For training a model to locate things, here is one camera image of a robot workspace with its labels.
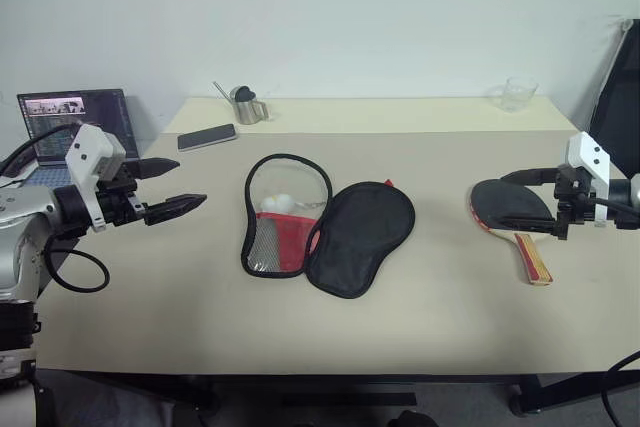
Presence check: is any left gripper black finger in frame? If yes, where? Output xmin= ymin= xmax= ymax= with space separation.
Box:
xmin=144 ymin=193 xmax=209 ymax=226
xmin=133 ymin=157 xmax=181 ymax=180

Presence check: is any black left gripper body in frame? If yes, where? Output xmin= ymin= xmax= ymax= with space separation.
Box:
xmin=96 ymin=162 xmax=151 ymax=228

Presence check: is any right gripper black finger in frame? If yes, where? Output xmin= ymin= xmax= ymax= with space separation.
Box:
xmin=498 ymin=168 xmax=559 ymax=188
xmin=491 ymin=213 xmax=559 ymax=237

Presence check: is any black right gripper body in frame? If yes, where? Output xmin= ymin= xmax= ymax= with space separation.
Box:
xmin=551 ymin=164 xmax=601 ymax=241

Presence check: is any black table tennis paddle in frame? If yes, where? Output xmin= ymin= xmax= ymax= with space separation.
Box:
xmin=468 ymin=179 xmax=555 ymax=288

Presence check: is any black and red paddle case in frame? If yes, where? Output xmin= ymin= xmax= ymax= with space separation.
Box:
xmin=241 ymin=152 xmax=418 ymax=301

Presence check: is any black smartphone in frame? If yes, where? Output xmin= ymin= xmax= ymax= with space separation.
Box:
xmin=176 ymin=123 xmax=239 ymax=153

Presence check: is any open laptop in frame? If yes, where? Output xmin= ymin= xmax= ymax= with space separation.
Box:
xmin=16 ymin=88 xmax=142 ymax=186

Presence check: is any clear glass mug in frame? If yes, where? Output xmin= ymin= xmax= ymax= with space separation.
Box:
xmin=487 ymin=76 xmax=540 ymax=115

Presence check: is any thin metal rod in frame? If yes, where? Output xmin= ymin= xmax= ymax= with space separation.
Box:
xmin=213 ymin=80 xmax=236 ymax=104

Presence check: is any stainless steel cup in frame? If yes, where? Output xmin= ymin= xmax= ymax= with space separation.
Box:
xmin=229 ymin=86 xmax=272 ymax=126

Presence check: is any black office chair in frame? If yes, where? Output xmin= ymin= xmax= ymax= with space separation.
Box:
xmin=584 ymin=18 xmax=640 ymax=183

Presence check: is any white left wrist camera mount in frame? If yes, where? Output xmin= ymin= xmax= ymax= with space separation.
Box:
xmin=64 ymin=122 xmax=126 ymax=233

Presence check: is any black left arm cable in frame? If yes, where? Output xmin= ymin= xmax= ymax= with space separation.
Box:
xmin=0 ymin=121 xmax=111 ymax=294

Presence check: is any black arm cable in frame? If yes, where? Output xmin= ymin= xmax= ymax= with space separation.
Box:
xmin=601 ymin=349 xmax=640 ymax=427
xmin=0 ymin=121 xmax=111 ymax=294

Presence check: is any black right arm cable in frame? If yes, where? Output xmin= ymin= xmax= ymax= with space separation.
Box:
xmin=601 ymin=349 xmax=640 ymax=427

